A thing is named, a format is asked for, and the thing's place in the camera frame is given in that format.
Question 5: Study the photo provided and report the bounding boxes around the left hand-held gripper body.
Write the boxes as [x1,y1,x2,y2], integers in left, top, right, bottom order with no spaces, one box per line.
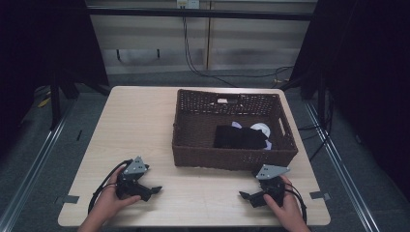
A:
[115,156,150,200]

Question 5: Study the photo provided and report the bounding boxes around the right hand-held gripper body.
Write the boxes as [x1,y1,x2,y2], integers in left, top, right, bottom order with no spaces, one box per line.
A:
[255,163,291,208]

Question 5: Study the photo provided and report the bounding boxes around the person's right hand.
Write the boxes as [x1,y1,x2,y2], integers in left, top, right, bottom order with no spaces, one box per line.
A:
[263,175,308,229]

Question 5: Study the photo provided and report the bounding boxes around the person's left hand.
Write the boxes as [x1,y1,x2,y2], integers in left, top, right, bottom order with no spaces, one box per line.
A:
[93,166,143,224]

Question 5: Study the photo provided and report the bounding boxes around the white cloth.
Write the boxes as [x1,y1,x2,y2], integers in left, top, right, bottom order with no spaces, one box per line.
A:
[230,121,274,151]

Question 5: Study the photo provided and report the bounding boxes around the black cloth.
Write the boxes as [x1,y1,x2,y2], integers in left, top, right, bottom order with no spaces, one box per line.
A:
[213,124,269,151]

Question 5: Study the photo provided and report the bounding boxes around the grey tape piece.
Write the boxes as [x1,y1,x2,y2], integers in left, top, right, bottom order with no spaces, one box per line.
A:
[53,194,80,206]
[308,190,333,201]

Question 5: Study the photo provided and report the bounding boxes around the brown wicker basket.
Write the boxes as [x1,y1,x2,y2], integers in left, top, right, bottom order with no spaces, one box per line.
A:
[171,88,299,173]

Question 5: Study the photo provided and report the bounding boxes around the black metal stand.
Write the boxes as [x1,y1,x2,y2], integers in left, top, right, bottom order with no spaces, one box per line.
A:
[48,75,63,131]

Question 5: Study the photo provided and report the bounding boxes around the yellow object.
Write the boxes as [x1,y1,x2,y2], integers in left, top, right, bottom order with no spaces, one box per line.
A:
[36,96,52,109]

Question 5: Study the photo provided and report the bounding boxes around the black curtain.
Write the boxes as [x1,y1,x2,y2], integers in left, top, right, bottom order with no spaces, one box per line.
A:
[0,0,110,156]
[283,0,410,202]

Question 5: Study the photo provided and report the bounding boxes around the black horizontal bar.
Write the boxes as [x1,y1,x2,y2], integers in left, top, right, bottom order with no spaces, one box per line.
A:
[86,7,314,22]

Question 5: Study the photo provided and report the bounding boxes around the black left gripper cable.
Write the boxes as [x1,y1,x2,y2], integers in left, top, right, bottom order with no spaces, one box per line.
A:
[87,159,133,216]

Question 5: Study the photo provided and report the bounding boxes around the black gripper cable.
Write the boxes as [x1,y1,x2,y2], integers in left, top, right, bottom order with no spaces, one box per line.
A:
[283,182,308,224]
[87,159,133,216]

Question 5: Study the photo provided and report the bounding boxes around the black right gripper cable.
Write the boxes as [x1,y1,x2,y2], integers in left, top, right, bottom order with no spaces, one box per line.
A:
[283,182,308,224]

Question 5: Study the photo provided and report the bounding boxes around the black floor cables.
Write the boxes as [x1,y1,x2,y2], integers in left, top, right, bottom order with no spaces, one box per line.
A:
[297,91,335,162]

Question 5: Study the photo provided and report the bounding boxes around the metal floor rail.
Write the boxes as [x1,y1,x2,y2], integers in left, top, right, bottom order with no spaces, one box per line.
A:
[0,98,76,232]
[304,101,383,232]

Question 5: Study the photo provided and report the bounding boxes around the black wall cable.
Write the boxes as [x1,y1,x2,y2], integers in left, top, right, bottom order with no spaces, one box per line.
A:
[181,15,295,89]

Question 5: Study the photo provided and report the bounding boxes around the white wall socket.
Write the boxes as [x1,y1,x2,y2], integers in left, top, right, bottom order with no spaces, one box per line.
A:
[176,0,201,10]

